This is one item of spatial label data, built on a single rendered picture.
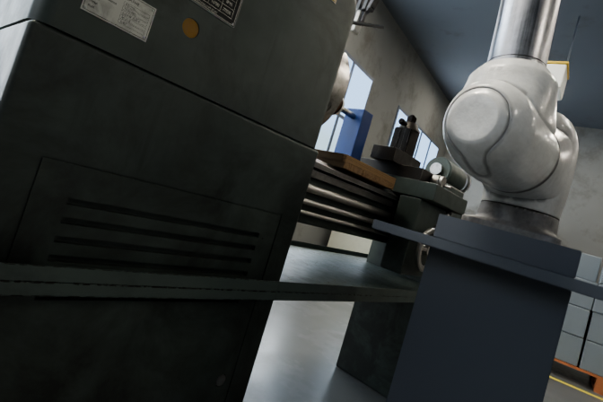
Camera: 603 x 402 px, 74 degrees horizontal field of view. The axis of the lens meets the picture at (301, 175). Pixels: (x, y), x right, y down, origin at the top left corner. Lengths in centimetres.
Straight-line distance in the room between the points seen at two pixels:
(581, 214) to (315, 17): 795
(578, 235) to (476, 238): 772
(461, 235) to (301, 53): 50
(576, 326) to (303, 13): 354
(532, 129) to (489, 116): 7
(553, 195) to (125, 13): 82
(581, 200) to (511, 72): 790
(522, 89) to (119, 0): 64
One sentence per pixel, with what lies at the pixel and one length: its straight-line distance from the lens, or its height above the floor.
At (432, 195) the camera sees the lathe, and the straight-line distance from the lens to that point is 141.
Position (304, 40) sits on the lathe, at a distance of 89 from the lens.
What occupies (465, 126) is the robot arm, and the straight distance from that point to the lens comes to 72.
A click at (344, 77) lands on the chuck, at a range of 116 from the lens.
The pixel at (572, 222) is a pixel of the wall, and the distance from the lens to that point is 859.
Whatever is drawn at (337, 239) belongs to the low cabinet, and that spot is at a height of 40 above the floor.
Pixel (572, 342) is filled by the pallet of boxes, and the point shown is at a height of 29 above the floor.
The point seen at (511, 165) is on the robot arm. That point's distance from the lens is 75.
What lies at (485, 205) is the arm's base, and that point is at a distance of 95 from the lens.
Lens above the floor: 74
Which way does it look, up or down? 3 degrees up
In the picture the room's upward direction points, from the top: 17 degrees clockwise
